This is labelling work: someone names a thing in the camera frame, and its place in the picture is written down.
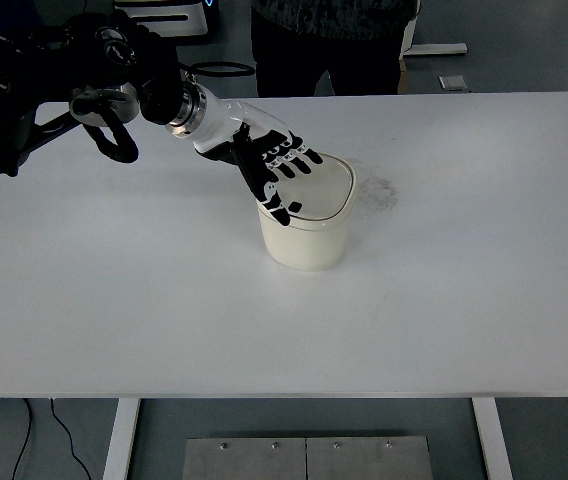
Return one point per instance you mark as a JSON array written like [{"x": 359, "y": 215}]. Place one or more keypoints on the cream plastic trash bin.
[{"x": 309, "y": 240}]

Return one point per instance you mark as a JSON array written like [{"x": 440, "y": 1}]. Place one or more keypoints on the person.
[{"x": 324, "y": 45}]

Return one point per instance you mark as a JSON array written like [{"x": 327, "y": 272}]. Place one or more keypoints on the white device with blue light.
[{"x": 184, "y": 20}]

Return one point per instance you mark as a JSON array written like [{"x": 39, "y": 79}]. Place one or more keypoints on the white table leg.
[
  {"x": 121, "y": 440},
  {"x": 491, "y": 440}
]

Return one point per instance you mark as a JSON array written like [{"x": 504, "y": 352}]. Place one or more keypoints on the white table foot bar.
[{"x": 439, "y": 49}]

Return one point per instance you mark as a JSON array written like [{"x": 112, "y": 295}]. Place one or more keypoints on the grey metal plate with screws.
[
  {"x": 369, "y": 462},
  {"x": 244, "y": 462}
]

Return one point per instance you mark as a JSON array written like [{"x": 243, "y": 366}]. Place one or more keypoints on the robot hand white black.
[{"x": 224, "y": 122}]

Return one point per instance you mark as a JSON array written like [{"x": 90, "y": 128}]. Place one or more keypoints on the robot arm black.
[{"x": 154, "y": 65}]

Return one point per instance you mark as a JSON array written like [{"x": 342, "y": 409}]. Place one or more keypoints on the white plastic appliance housing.
[{"x": 411, "y": 30}]

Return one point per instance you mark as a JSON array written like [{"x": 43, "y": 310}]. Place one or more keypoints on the grey floor socket plate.
[{"x": 452, "y": 82}]

